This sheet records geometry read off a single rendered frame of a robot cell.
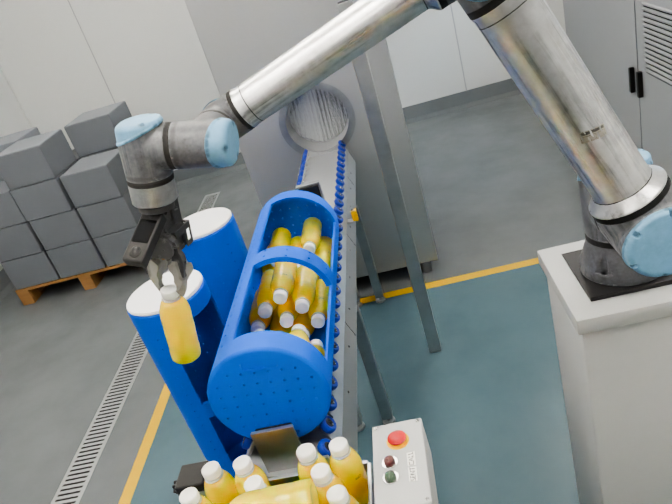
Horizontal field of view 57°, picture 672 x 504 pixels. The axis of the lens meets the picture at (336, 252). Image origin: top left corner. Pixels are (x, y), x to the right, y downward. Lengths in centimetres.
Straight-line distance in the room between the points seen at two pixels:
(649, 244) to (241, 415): 94
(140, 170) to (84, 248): 395
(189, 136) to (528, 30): 61
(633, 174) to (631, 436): 73
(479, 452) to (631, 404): 113
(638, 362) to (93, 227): 417
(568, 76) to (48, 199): 434
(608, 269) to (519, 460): 128
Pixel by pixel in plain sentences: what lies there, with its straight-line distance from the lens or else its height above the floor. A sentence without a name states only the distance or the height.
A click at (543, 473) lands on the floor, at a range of 258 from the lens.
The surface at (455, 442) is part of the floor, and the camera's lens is 273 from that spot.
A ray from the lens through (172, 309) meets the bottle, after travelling 136.
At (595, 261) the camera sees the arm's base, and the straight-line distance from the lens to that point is 152.
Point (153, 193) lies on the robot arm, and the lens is 124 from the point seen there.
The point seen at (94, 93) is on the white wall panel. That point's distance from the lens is 690.
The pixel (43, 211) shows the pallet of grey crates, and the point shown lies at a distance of 513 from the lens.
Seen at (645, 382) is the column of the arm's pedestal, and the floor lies 88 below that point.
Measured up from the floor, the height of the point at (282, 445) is 100.
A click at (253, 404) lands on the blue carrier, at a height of 108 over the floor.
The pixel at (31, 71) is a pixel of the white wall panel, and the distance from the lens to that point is 709.
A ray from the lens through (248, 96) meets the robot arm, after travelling 128.
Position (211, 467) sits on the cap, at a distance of 138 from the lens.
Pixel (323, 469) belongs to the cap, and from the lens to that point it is 127.
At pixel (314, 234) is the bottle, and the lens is 203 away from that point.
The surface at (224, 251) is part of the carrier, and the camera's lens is 261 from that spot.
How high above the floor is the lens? 198
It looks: 27 degrees down
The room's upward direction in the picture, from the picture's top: 18 degrees counter-clockwise
